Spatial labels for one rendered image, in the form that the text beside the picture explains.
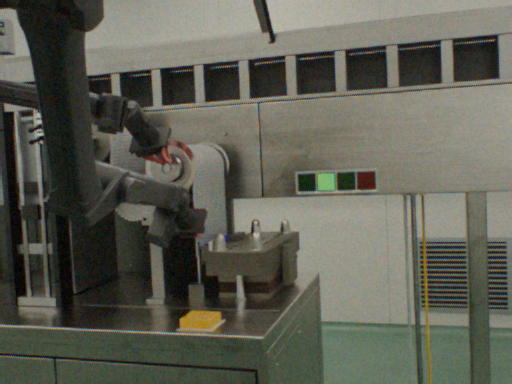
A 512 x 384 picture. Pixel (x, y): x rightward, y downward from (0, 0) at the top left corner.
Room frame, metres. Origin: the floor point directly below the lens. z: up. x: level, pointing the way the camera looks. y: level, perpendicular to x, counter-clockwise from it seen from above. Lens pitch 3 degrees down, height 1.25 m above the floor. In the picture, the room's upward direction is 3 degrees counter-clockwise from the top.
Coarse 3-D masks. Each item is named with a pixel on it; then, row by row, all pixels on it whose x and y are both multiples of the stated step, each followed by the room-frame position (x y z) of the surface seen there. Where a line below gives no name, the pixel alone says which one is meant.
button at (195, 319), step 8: (192, 312) 1.22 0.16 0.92; (200, 312) 1.22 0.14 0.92; (208, 312) 1.22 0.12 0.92; (216, 312) 1.22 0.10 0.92; (184, 320) 1.18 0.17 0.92; (192, 320) 1.17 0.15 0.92; (200, 320) 1.17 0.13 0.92; (208, 320) 1.16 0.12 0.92; (216, 320) 1.20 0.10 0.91; (184, 328) 1.18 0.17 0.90; (192, 328) 1.17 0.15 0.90; (200, 328) 1.17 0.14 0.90; (208, 328) 1.16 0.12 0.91
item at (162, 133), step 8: (144, 128) 1.30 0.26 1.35; (152, 128) 1.33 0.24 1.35; (160, 128) 1.37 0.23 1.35; (168, 128) 1.36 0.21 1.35; (136, 136) 1.31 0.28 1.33; (144, 136) 1.31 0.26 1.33; (152, 136) 1.33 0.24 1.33; (160, 136) 1.35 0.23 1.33; (136, 144) 1.36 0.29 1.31; (144, 144) 1.33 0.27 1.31; (152, 144) 1.34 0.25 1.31; (160, 144) 1.33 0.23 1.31
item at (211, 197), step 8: (216, 184) 1.61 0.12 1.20; (224, 184) 1.68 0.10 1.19; (200, 192) 1.49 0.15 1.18; (208, 192) 1.55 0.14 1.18; (216, 192) 1.61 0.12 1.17; (224, 192) 1.68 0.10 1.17; (200, 200) 1.49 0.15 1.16; (208, 200) 1.55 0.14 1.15; (216, 200) 1.61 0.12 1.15; (224, 200) 1.67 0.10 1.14; (200, 208) 1.49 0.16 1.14; (208, 208) 1.54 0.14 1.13; (216, 208) 1.60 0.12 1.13; (224, 208) 1.67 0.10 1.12; (208, 216) 1.54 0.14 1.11; (216, 216) 1.60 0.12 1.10; (224, 216) 1.67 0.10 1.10; (208, 224) 1.54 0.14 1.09; (216, 224) 1.60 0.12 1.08; (224, 224) 1.66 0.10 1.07; (208, 232) 1.54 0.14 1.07; (216, 232) 1.60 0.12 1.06; (224, 232) 1.66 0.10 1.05; (200, 240) 1.48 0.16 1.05; (208, 240) 1.53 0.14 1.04; (200, 248) 1.47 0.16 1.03
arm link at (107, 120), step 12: (0, 84) 1.10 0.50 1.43; (12, 84) 1.11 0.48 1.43; (24, 84) 1.13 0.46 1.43; (0, 96) 1.11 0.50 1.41; (12, 96) 1.12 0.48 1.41; (24, 96) 1.13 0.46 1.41; (36, 96) 1.14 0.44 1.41; (96, 96) 1.20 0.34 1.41; (36, 108) 1.15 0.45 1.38; (96, 108) 1.22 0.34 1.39; (108, 108) 1.21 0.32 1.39; (120, 108) 1.23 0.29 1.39; (96, 120) 1.20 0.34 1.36; (108, 120) 1.21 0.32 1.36
